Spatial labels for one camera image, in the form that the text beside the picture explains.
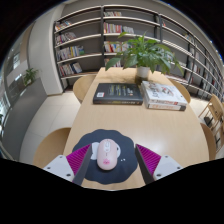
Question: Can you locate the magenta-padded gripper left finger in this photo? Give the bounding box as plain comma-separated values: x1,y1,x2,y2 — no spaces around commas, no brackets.
43,143,94,187

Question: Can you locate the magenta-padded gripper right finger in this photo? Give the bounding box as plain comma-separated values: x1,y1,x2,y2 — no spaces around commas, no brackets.
134,143,183,185

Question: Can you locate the pink computer mouse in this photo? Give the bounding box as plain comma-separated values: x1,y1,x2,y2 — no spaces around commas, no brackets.
96,138,119,171

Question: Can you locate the dark cartoon-eyed mouse pad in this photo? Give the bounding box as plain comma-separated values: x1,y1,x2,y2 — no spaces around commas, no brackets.
72,129,139,185

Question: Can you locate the thick book with red spine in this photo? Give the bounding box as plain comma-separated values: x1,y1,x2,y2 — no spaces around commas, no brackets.
143,96,187,112

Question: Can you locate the white illustrated-cover book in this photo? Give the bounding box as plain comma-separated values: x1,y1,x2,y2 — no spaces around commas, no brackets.
141,80,189,107

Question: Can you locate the group of wooden slatted chairs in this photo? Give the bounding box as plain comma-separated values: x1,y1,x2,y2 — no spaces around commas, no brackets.
198,94,224,151

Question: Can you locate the black hardcover book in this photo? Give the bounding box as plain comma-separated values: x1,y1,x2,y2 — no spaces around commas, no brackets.
92,82,144,106

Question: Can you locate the small green floor plant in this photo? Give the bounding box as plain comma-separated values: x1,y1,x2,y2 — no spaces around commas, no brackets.
22,67,39,87

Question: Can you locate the green potted plant white pot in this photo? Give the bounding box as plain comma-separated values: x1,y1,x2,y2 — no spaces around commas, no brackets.
104,31,184,84

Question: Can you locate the grey shelf unit with books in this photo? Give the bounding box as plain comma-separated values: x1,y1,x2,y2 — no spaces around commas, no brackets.
53,3,224,101

